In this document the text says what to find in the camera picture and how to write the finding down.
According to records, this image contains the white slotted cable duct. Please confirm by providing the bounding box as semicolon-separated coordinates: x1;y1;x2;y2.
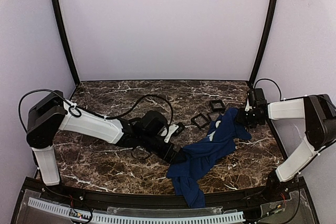
27;197;246;224

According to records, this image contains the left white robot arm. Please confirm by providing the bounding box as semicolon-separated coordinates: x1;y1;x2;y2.
25;90;186;186

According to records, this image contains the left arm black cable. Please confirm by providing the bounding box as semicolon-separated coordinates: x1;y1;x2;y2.
104;94;174;125

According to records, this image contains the black frame post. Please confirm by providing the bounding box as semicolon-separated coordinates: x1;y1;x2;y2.
248;0;277;87
51;0;80;87

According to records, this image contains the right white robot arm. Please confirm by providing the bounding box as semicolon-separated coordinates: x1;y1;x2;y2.
235;89;335;201

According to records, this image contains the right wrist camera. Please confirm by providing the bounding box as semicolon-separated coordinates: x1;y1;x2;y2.
245;88;267;111

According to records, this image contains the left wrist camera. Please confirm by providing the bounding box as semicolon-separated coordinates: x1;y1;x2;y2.
161;122;185;143

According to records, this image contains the left black frame post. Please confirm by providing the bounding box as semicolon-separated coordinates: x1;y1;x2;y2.
51;0;80;87

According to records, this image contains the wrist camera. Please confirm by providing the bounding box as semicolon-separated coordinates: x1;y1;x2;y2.
245;88;267;111
161;122;185;143

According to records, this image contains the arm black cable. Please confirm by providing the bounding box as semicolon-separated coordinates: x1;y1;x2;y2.
104;94;174;125
253;78;283;101

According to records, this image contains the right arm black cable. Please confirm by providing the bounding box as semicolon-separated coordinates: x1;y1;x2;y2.
253;78;283;101

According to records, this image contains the black front rail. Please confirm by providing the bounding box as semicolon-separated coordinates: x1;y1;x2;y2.
37;180;282;209

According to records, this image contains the black square tray middle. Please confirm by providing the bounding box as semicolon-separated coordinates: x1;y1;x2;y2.
207;112;220;121

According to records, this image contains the navy blue t-shirt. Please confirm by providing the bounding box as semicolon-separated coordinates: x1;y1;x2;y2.
166;108;251;208

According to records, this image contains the right black frame post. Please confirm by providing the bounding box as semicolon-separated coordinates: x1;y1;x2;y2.
248;0;277;87

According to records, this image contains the black square tray far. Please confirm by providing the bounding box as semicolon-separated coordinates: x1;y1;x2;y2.
209;100;226;112

